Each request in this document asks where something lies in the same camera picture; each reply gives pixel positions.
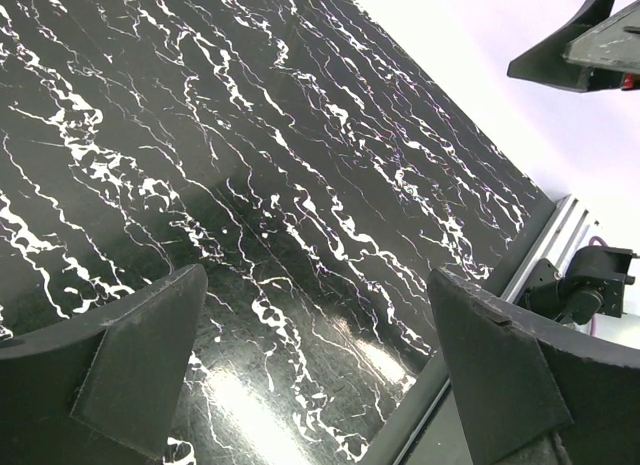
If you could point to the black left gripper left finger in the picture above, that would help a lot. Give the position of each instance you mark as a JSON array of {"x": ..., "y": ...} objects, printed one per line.
[{"x": 103, "y": 386}]

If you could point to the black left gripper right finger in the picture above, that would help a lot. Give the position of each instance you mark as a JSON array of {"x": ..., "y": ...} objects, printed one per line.
[{"x": 529, "y": 390}]

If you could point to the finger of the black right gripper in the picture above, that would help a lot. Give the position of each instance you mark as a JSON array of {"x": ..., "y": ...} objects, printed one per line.
[
  {"x": 545, "y": 63},
  {"x": 612, "y": 43}
]

